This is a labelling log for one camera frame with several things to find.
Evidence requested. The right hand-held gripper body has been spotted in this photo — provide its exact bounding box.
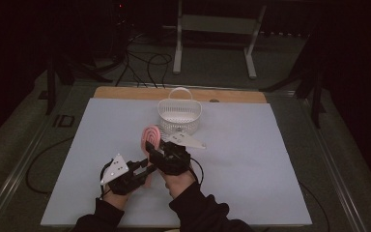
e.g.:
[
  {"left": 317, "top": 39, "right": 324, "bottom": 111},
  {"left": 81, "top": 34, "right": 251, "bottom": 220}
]
[{"left": 153, "top": 130, "right": 207, "bottom": 177}]

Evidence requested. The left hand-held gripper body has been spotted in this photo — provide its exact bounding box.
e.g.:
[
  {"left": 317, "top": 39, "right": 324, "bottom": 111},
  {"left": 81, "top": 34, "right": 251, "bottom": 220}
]
[{"left": 100, "top": 154, "right": 149, "bottom": 196}]

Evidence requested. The pink hairbrush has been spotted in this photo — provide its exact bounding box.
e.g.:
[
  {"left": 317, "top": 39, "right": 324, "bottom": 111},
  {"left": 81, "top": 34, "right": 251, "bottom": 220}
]
[{"left": 140, "top": 125, "right": 164, "bottom": 189}]

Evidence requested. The person's right hand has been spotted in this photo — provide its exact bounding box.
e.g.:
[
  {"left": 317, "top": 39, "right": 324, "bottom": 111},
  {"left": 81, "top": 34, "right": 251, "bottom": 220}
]
[{"left": 158, "top": 166, "right": 197, "bottom": 199}]

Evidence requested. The person's left hand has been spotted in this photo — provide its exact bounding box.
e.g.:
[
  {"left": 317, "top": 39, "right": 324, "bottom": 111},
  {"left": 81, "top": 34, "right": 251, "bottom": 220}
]
[{"left": 102, "top": 183, "right": 140, "bottom": 211}]

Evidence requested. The white perforated plastic basket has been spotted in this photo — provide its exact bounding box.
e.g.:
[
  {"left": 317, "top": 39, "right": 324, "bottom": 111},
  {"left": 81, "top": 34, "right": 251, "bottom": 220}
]
[{"left": 157, "top": 86, "right": 203, "bottom": 137}]

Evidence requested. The light blue table mat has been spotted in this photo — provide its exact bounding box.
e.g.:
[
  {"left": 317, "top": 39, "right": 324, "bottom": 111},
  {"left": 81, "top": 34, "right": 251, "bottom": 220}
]
[{"left": 40, "top": 97, "right": 313, "bottom": 227}]

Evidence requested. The black stand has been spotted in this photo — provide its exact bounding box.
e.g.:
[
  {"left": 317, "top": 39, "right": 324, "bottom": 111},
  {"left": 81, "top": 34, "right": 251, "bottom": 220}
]
[
  {"left": 258, "top": 32, "right": 327, "bottom": 130},
  {"left": 43, "top": 52, "right": 114, "bottom": 116}
]

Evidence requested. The white metal stand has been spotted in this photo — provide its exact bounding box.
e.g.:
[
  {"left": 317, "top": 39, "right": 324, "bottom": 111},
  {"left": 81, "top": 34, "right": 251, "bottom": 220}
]
[{"left": 172, "top": 0, "right": 268, "bottom": 80}]

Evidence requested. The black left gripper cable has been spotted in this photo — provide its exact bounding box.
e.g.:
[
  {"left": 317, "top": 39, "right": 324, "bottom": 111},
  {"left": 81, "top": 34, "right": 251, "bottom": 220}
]
[{"left": 99, "top": 159, "right": 116, "bottom": 199}]

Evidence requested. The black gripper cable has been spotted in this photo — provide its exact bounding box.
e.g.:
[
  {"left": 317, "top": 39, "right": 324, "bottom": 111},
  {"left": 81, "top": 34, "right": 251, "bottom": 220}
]
[
  {"left": 186, "top": 156, "right": 205, "bottom": 189},
  {"left": 99, "top": 159, "right": 116, "bottom": 199}
]

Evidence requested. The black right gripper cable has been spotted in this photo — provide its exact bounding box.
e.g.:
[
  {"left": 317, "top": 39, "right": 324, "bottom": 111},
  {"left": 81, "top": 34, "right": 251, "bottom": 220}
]
[{"left": 186, "top": 156, "right": 205, "bottom": 189}]

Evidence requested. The black cable bundle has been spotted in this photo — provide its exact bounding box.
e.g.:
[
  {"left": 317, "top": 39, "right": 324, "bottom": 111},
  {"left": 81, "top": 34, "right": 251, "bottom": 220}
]
[{"left": 115, "top": 31, "right": 174, "bottom": 89}]

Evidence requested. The metal floor rail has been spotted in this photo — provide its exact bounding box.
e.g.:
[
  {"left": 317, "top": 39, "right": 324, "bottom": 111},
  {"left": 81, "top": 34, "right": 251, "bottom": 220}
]
[
  {"left": 0, "top": 86, "right": 88, "bottom": 232},
  {"left": 264, "top": 90, "right": 365, "bottom": 232}
]

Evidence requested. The thin black floor cable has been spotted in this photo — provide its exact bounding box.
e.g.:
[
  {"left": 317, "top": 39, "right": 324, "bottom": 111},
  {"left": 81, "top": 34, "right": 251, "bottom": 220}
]
[{"left": 299, "top": 182, "right": 331, "bottom": 232}]

